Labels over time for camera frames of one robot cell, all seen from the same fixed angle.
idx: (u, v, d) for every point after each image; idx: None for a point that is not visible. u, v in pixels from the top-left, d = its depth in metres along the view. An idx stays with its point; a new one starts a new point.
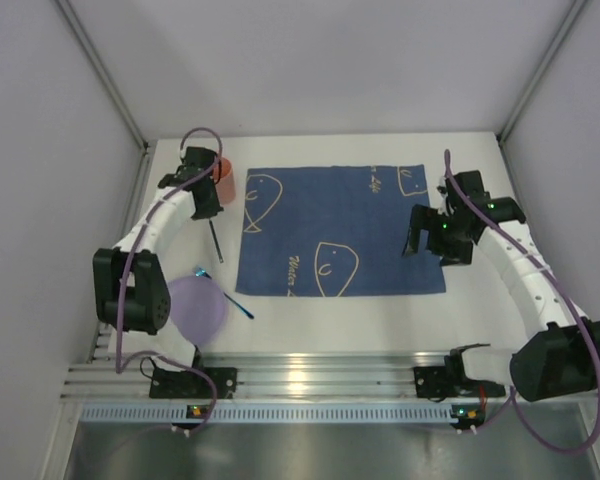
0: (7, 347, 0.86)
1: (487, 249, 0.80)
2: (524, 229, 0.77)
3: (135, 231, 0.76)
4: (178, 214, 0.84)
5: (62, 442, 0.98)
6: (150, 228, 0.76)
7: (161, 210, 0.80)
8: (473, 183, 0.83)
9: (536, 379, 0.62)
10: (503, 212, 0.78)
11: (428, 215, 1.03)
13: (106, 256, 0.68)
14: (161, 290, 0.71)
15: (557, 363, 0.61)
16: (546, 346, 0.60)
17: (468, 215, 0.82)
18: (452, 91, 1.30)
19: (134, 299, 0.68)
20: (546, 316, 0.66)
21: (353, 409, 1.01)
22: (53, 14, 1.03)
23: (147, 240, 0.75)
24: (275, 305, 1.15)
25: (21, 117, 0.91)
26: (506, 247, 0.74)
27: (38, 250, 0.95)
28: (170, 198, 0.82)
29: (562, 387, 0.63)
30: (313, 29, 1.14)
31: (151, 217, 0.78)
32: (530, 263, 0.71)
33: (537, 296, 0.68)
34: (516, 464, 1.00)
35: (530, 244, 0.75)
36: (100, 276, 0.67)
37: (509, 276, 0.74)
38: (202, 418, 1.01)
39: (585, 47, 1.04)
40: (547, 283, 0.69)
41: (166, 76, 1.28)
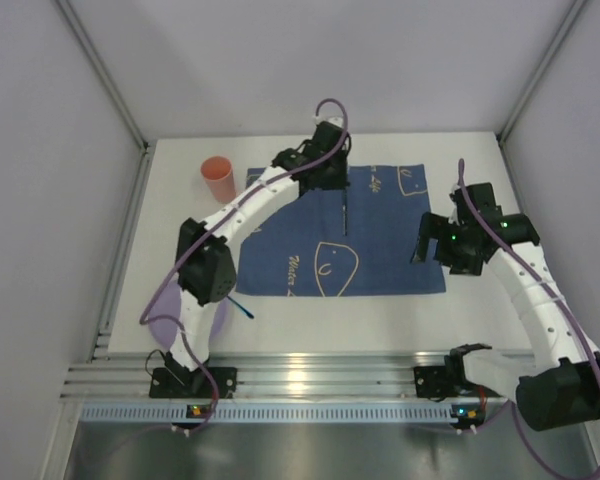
0: (7, 347, 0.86)
1: (496, 268, 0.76)
2: (537, 252, 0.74)
3: (226, 210, 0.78)
4: (275, 201, 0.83)
5: (63, 442, 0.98)
6: (239, 213, 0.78)
7: (258, 197, 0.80)
8: (484, 197, 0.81)
9: (545, 412, 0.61)
10: (516, 231, 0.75)
11: (438, 225, 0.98)
13: (192, 228, 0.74)
14: (225, 274, 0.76)
15: (567, 399, 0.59)
16: (559, 383, 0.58)
17: (480, 232, 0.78)
18: (452, 90, 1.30)
19: (198, 271, 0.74)
20: (558, 353, 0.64)
21: (353, 409, 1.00)
22: (53, 15, 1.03)
23: (231, 224, 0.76)
24: (274, 305, 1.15)
25: (20, 116, 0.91)
26: (519, 271, 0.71)
27: (39, 250, 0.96)
28: (272, 185, 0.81)
29: (569, 418, 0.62)
30: (312, 29, 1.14)
31: (245, 201, 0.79)
32: (544, 291, 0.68)
33: (549, 329, 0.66)
34: (514, 464, 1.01)
35: (544, 269, 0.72)
36: (181, 238, 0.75)
37: (518, 302, 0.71)
38: (202, 418, 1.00)
39: (585, 46, 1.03)
40: (560, 314, 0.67)
41: (166, 77, 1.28)
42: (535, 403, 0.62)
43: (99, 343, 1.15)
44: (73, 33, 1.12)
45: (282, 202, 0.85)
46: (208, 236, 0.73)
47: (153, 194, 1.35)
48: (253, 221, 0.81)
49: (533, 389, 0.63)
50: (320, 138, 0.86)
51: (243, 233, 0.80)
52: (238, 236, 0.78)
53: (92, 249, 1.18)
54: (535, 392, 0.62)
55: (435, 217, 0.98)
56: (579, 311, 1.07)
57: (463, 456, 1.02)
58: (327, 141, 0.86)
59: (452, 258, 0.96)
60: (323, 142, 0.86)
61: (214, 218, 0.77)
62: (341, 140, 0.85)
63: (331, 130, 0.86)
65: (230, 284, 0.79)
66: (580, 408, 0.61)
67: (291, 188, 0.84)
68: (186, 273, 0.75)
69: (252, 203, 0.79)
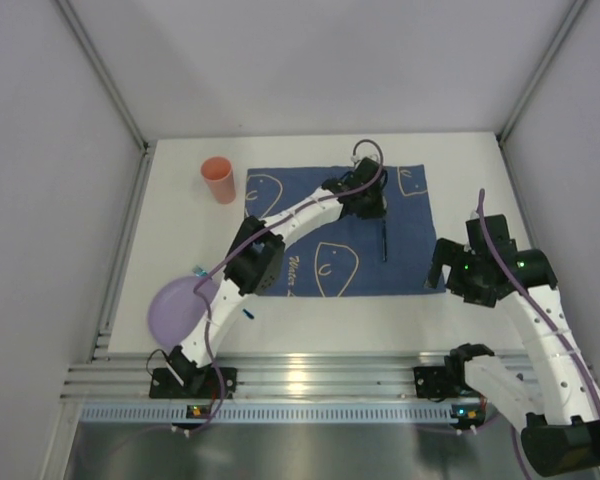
0: (7, 347, 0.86)
1: (509, 309, 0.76)
2: (553, 296, 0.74)
3: (284, 215, 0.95)
4: (320, 216, 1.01)
5: (63, 442, 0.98)
6: (294, 219, 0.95)
7: (311, 209, 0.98)
8: (498, 230, 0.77)
9: (551, 458, 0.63)
10: (532, 270, 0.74)
11: (453, 251, 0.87)
13: (252, 224, 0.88)
14: (272, 268, 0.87)
15: (574, 454, 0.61)
16: (568, 441, 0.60)
17: (493, 269, 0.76)
18: (452, 91, 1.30)
19: (250, 261, 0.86)
20: (571, 409, 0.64)
21: (353, 409, 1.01)
22: (53, 15, 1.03)
23: (287, 228, 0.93)
24: (275, 305, 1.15)
25: (19, 116, 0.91)
26: (534, 318, 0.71)
27: (38, 250, 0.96)
28: (323, 202, 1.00)
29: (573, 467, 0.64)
30: (312, 29, 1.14)
31: (300, 211, 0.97)
32: (560, 343, 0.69)
33: (562, 383, 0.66)
34: (516, 465, 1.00)
35: (558, 317, 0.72)
36: (241, 232, 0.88)
37: (532, 350, 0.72)
38: (204, 418, 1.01)
39: (585, 46, 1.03)
40: (574, 369, 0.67)
41: (166, 76, 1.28)
42: (541, 451, 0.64)
43: (99, 343, 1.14)
44: (74, 34, 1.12)
45: (324, 218, 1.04)
46: (266, 233, 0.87)
47: (153, 194, 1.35)
48: (302, 229, 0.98)
49: (540, 438, 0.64)
50: (361, 172, 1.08)
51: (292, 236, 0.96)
52: (289, 238, 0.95)
53: (92, 249, 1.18)
54: (542, 442, 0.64)
55: (452, 242, 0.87)
56: (579, 311, 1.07)
57: (464, 456, 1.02)
58: (366, 175, 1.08)
59: (465, 288, 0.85)
60: (363, 176, 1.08)
61: (272, 220, 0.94)
62: (377, 175, 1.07)
63: (370, 167, 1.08)
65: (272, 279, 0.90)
66: (587, 460, 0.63)
67: (336, 209, 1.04)
68: (239, 263, 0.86)
69: (305, 213, 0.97)
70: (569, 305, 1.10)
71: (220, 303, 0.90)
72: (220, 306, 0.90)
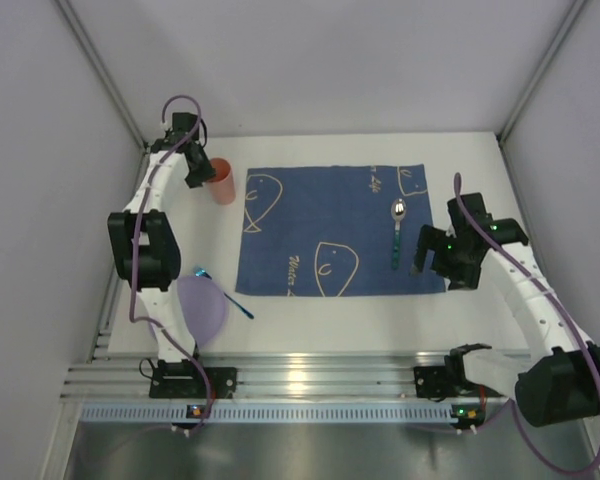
0: (8, 347, 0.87)
1: (490, 269, 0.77)
2: (527, 251, 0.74)
3: (140, 193, 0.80)
4: (175, 176, 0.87)
5: (63, 442, 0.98)
6: (153, 190, 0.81)
7: (160, 173, 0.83)
8: (475, 205, 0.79)
9: (542, 403, 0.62)
10: (506, 234, 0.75)
11: (437, 237, 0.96)
13: (119, 219, 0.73)
14: (173, 248, 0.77)
15: (562, 390, 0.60)
16: (553, 374, 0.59)
17: (472, 236, 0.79)
18: (452, 92, 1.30)
19: (149, 256, 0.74)
20: (551, 342, 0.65)
21: (354, 409, 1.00)
22: (53, 16, 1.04)
23: (152, 201, 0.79)
24: (274, 305, 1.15)
25: (21, 117, 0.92)
26: (510, 268, 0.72)
27: (38, 251, 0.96)
28: (166, 161, 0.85)
29: (566, 414, 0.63)
30: (311, 28, 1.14)
31: (152, 179, 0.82)
32: (535, 286, 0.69)
33: (540, 320, 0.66)
34: (516, 465, 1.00)
35: (534, 267, 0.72)
36: (115, 236, 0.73)
37: (512, 299, 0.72)
38: (199, 419, 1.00)
39: (584, 46, 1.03)
40: (551, 307, 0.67)
41: (166, 77, 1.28)
42: (535, 399, 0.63)
43: (99, 343, 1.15)
44: (75, 34, 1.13)
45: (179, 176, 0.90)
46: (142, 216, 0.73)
47: None
48: (167, 195, 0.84)
49: (531, 383, 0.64)
50: (180, 124, 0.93)
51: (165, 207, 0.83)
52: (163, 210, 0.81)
53: (92, 250, 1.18)
54: (533, 386, 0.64)
55: (434, 230, 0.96)
56: (578, 311, 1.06)
57: (465, 457, 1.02)
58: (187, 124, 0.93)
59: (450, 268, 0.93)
60: (184, 125, 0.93)
61: (136, 205, 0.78)
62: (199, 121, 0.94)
63: (184, 116, 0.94)
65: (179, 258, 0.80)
66: (577, 404, 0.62)
67: (182, 161, 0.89)
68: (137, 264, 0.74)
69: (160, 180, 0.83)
70: (570, 306, 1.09)
71: (155, 310, 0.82)
72: (155, 311, 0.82)
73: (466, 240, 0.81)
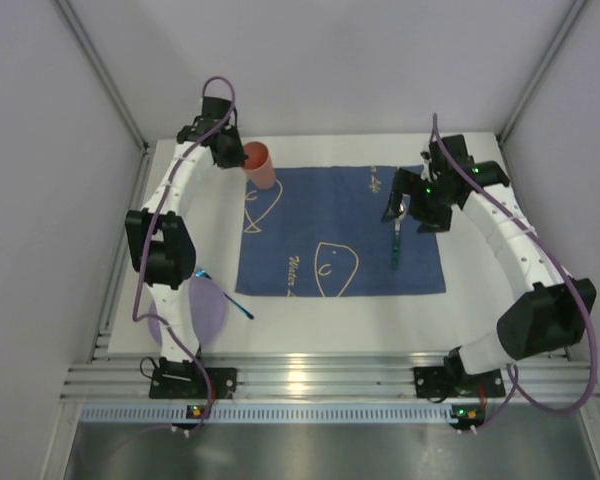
0: (9, 346, 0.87)
1: (473, 213, 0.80)
2: (508, 192, 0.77)
3: (160, 191, 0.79)
4: (196, 171, 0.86)
5: (63, 442, 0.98)
6: (173, 189, 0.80)
7: (181, 168, 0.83)
8: (455, 146, 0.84)
9: (523, 337, 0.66)
10: (487, 177, 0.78)
11: (411, 181, 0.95)
13: (137, 216, 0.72)
14: (188, 248, 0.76)
15: (542, 320, 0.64)
16: (533, 306, 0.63)
17: (453, 180, 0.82)
18: (452, 92, 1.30)
19: (162, 255, 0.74)
20: (531, 277, 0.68)
21: (353, 410, 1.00)
22: (53, 16, 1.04)
23: (171, 202, 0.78)
24: (275, 305, 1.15)
25: (22, 118, 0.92)
26: (492, 211, 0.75)
27: (38, 252, 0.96)
28: (188, 155, 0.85)
29: (546, 346, 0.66)
30: (311, 29, 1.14)
31: (174, 176, 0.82)
32: (516, 226, 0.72)
33: (522, 258, 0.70)
34: (515, 465, 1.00)
35: (514, 207, 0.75)
36: (131, 233, 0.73)
37: (494, 239, 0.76)
38: (199, 419, 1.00)
39: (584, 47, 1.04)
40: (531, 244, 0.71)
41: (167, 77, 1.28)
42: (515, 334, 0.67)
43: (100, 343, 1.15)
44: (75, 36, 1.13)
45: (200, 173, 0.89)
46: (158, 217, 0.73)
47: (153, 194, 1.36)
48: (187, 194, 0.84)
49: (512, 319, 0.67)
50: (209, 111, 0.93)
51: (183, 206, 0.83)
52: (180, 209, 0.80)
53: (93, 250, 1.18)
54: (514, 322, 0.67)
55: (410, 173, 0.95)
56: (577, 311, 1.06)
57: (464, 456, 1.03)
58: (215, 111, 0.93)
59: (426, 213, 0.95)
60: (214, 113, 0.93)
61: (154, 202, 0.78)
62: (231, 109, 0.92)
63: (215, 101, 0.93)
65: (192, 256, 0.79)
66: (555, 335, 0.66)
67: (206, 153, 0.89)
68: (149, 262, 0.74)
69: (180, 177, 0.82)
70: None
71: (162, 306, 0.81)
72: (163, 308, 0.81)
73: (446, 184, 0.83)
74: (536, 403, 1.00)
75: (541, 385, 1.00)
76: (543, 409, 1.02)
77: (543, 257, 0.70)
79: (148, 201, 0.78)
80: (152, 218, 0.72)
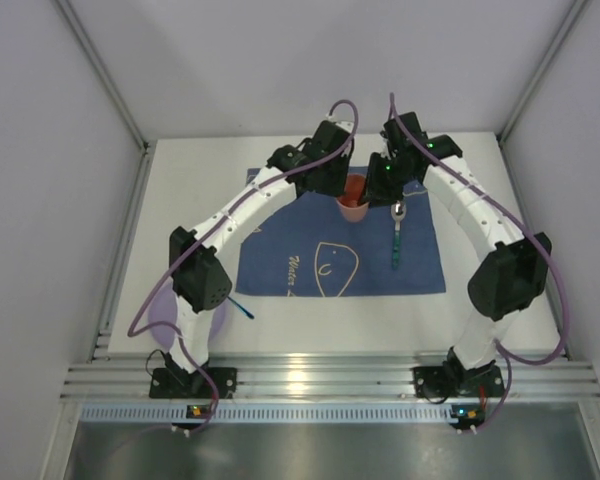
0: (9, 346, 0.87)
1: (433, 185, 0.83)
2: (462, 163, 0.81)
3: (216, 218, 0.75)
4: (268, 206, 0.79)
5: (63, 442, 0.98)
6: (229, 221, 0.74)
7: (248, 202, 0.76)
8: (411, 125, 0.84)
9: (492, 295, 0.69)
10: (442, 149, 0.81)
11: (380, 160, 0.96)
13: (182, 237, 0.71)
14: (220, 282, 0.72)
15: (507, 277, 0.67)
16: (496, 264, 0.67)
17: (410, 156, 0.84)
18: (452, 92, 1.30)
19: (191, 279, 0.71)
20: (493, 238, 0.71)
21: (353, 409, 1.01)
22: (53, 17, 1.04)
23: (221, 234, 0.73)
24: (275, 305, 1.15)
25: (22, 118, 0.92)
26: (449, 181, 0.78)
27: (39, 252, 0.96)
28: (264, 188, 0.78)
29: (514, 300, 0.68)
30: (311, 28, 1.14)
31: (235, 208, 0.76)
32: (473, 192, 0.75)
33: (482, 222, 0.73)
34: (515, 465, 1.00)
35: (469, 175, 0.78)
36: (172, 246, 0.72)
37: (457, 208, 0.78)
38: (202, 418, 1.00)
39: (583, 47, 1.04)
40: (490, 208, 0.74)
41: (166, 77, 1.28)
42: (486, 293, 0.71)
43: (99, 343, 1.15)
44: (75, 35, 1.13)
45: (277, 204, 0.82)
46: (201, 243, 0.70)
47: (153, 194, 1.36)
48: (246, 229, 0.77)
49: (481, 279, 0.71)
50: (321, 137, 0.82)
51: (235, 242, 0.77)
52: (230, 244, 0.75)
53: (92, 249, 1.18)
54: (484, 282, 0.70)
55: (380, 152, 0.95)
56: (577, 312, 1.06)
57: (464, 455, 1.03)
58: (329, 141, 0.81)
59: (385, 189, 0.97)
60: (324, 142, 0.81)
61: (204, 227, 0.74)
62: (347, 142, 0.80)
63: (333, 130, 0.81)
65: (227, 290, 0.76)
66: (521, 290, 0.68)
67: (289, 188, 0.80)
68: (178, 281, 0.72)
69: (243, 210, 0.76)
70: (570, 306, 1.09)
71: (181, 318, 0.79)
72: (180, 320, 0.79)
73: (404, 160, 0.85)
74: (536, 402, 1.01)
75: (541, 385, 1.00)
76: (543, 408, 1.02)
77: (502, 217, 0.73)
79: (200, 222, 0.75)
80: (193, 244, 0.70)
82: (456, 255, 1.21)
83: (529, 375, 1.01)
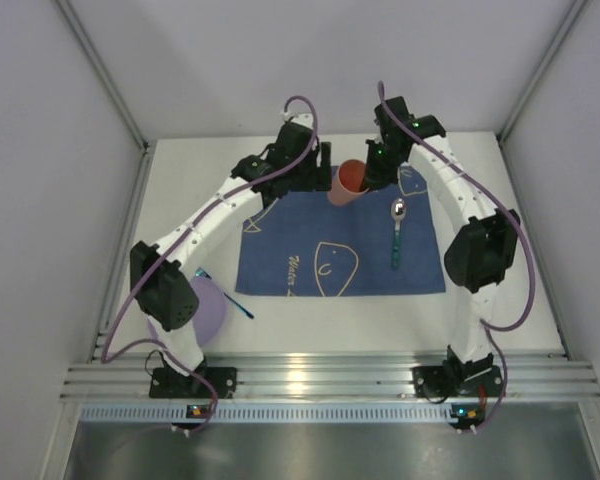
0: (9, 346, 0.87)
1: (417, 163, 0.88)
2: (445, 144, 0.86)
3: (180, 230, 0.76)
4: (235, 215, 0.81)
5: (63, 442, 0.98)
6: (194, 232, 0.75)
7: (214, 212, 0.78)
8: (398, 107, 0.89)
9: (464, 267, 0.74)
10: (427, 129, 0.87)
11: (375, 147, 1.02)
13: (143, 252, 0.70)
14: (184, 298, 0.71)
15: (479, 250, 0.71)
16: (468, 236, 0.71)
17: (397, 136, 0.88)
18: (453, 92, 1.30)
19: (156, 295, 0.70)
20: (467, 213, 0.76)
21: (353, 409, 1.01)
22: (53, 16, 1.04)
23: (183, 249, 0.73)
24: (275, 305, 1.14)
25: (22, 118, 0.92)
26: (432, 159, 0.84)
27: (39, 253, 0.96)
28: (229, 198, 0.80)
29: (485, 272, 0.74)
30: (311, 29, 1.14)
31: (199, 220, 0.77)
32: (452, 171, 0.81)
33: (459, 197, 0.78)
34: (514, 464, 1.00)
35: (451, 155, 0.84)
36: (133, 264, 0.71)
37: (437, 185, 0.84)
38: (202, 418, 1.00)
39: (583, 46, 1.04)
40: (466, 185, 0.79)
41: (166, 76, 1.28)
42: (458, 265, 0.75)
43: (99, 343, 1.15)
44: (74, 35, 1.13)
45: (245, 212, 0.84)
46: (164, 259, 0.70)
47: (153, 195, 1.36)
48: (211, 242, 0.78)
49: (455, 252, 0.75)
50: (284, 143, 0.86)
51: (200, 255, 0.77)
52: (195, 258, 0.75)
53: (92, 249, 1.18)
54: (456, 254, 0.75)
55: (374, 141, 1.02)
56: (577, 311, 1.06)
57: (463, 454, 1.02)
58: (292, 146, 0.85)
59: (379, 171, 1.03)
60: (287, 147, 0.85)
61: (167, 241, 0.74)
62: (308, 145, 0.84)
63: (294, 135, 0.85)
65: (195, 307, 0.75)
66: (492, 262, 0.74)
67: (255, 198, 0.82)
68: (145, 298, 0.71)
69: (208, 221, 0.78)
70: (570, 306, 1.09)
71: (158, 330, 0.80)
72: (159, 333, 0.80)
73: (392, 140, 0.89)
74: (536, 402, 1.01)
75: (541, 385, 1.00)
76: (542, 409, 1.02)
77: (477, 195, 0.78)
79: (162, 238, 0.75)
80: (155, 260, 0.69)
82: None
83: (528, 375, 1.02)
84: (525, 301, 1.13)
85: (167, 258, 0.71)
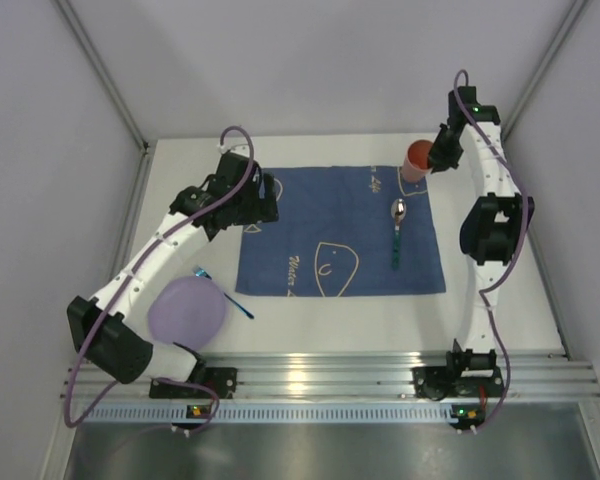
0: (9, 346, 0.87)
1: (465, 142, 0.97)
2: (496, 130, 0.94)
3: (121, 277, 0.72)
4: (180, 253, 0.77)
5: (62, 442, 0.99)
6: (135, 279, 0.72)
7: (154, 256, 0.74)
8: (465, 94, 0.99)
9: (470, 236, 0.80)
10: (484, 116, 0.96)
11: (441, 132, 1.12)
13: (81, 307, 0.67)
14: (134, 348, 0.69)
15: (487, 222, 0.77)
16: (480, 207, 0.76)
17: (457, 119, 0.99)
18: None
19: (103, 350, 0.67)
20: (488, 189, 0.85)
21: (353, 409, 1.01)
22: (53, 16, 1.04)
23: (125, 299, 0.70)
24: (275, 305, 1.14)
25: (22, 118, 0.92)
26: (477, 139, 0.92)
27: (38, 253, 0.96)
28: (170, 236, 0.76)
29: (488, 247, 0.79)
30: (311, 28, 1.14)
31: (139, 266, 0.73)
32: (491, 152, 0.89)
33: (487, 175, 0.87)
34: (516, 464, 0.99)
35: (496, 139, 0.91)
36: (71, 323, 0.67)
37: (474, 163, 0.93)
38: (204, 418, 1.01)
39: (583, 46, 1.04)
40: (499, 166, 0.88)
41: (166, 76, 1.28)
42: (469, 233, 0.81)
43: None
44: (75, 35, 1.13)
45: (190, 249, 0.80)
46: (106, 313, 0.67)
47: (153, 195, 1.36)
48: (157, 283, 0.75)
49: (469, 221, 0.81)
50: (224, 173, 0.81)
51: (145, 301, 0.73)
52: (139, 305, 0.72)
53: (91, 249, 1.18)
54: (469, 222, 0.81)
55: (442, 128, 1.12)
56: (578, 311, 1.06)
57: (464, 453, 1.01)
58: (233, 175, 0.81)
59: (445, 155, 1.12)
60: (228, 177, 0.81)
61: (107, 292, 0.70)
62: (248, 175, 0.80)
63: (234, 163, 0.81)
65: (146, 358, 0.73)
66: (497, 239, 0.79)
67: (197, 232, 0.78)
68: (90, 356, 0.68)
69: (147, 266, 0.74)
70: (570, 306, 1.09)
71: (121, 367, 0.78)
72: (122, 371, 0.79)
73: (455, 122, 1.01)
74: (535, 402, 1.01)
75: (541, 385, 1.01)
76: (543, 408, 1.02)
77: (504, 177, 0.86)
79: (100, 290, 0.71)
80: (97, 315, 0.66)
82: (456, 255, 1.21)
83: (529, 375, 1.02)
84: (525, 301, 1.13)
85: (109, 312, 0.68)
